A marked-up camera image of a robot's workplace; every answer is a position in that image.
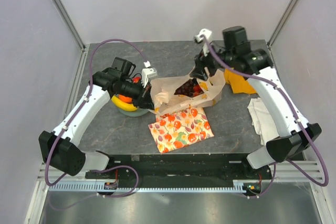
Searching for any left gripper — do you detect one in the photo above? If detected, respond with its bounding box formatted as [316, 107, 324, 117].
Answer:
[117, 78, 155, 110]

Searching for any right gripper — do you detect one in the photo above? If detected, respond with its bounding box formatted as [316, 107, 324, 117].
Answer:
[190, 40, 236, 81]

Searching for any banana print plastic bag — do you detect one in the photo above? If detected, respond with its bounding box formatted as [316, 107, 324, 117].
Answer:
[151, 70, 225, 115]

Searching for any fake red apple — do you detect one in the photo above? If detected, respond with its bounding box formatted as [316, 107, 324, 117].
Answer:
[132, 77, 141, 83]

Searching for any fake orange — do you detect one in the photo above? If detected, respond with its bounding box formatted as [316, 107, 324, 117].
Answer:
[118, 94, 132, 103]

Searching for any fake banana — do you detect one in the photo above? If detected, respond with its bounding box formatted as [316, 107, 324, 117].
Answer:
[111, 95, 138, 112]

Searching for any fake dark grape bunch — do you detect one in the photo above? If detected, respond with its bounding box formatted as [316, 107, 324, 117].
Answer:
[174, 79, 195, 97]

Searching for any fake strawberry bunch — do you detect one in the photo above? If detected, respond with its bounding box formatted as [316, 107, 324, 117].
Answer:
[192, 84, 204, 97]

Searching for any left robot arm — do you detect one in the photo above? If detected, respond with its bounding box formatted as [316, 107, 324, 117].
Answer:
[38, 57, 158, 178]

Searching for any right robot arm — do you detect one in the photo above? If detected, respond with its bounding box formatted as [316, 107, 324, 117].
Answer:
[190, 26, 322, 179]

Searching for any grey green plate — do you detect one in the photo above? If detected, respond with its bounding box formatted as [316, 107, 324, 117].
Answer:
[118, 108, 149, 118]

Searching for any orange folded cloth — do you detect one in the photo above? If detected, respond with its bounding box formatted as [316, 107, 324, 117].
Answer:
[224, 69, 257, 94]

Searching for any floral folded cloth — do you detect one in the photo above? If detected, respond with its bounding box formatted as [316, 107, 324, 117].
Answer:
[148, 108, 214, 154]

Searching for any white folded cloth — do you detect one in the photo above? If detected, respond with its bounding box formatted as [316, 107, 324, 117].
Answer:
[247, 98, 279, 146]

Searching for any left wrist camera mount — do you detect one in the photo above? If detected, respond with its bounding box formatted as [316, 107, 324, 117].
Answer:
[141, 61, 158, 87]

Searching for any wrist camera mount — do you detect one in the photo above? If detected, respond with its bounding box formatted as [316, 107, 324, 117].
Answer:
[194, 28, 213, 56]
[141, 61, 158, 87]

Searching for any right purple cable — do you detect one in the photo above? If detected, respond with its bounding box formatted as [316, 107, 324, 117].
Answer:
[203, 36, 329, 200]

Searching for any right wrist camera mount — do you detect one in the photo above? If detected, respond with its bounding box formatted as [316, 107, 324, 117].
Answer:
[194, 28, 213, 56]

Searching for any white slotted cable duct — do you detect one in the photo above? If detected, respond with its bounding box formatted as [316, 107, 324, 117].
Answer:
[49, 180, 262, 193]

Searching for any right aluminium frame post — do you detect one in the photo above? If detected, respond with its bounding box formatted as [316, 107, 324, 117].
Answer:
[267, 0, 300, 48]

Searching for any aluminium frame post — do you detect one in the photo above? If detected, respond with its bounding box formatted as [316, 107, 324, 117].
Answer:
[267, 0, 300, 48]
[52, 0, 86, 51]

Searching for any left aluminium frame post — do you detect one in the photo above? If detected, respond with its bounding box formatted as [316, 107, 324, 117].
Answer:
[52, 0, 86, 51]

